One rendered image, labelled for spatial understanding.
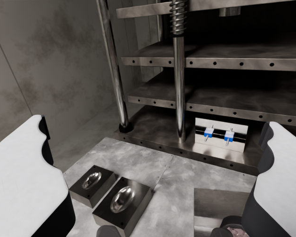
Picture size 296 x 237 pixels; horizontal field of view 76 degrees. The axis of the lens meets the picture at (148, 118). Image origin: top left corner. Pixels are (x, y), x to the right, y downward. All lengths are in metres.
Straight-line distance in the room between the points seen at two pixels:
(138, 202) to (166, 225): 0.13
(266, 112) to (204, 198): 0.53
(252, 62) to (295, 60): 0.15
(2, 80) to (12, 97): 0.21
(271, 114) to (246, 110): 0.10
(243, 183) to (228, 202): 0.25
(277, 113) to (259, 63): 0.26
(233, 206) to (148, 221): 0.32
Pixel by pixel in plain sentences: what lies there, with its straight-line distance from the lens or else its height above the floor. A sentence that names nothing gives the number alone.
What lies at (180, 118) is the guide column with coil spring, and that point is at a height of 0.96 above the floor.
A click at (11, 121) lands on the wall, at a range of 2.61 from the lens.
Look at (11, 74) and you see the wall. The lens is 2.58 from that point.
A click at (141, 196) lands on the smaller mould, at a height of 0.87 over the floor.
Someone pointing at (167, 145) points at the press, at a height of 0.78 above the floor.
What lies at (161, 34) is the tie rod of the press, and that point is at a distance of 1.73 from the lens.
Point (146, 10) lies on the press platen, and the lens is 1.11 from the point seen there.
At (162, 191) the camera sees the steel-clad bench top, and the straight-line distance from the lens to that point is 0.92.
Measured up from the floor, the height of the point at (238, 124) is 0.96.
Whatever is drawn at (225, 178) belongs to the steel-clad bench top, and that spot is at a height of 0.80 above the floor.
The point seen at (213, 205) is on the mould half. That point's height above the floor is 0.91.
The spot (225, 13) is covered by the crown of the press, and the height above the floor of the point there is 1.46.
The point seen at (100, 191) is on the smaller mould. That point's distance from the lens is 0.93.
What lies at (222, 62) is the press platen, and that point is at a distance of 0.98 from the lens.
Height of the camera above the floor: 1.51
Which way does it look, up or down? 29 degrees down
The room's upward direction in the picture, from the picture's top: 7 degrees counter-clockwise
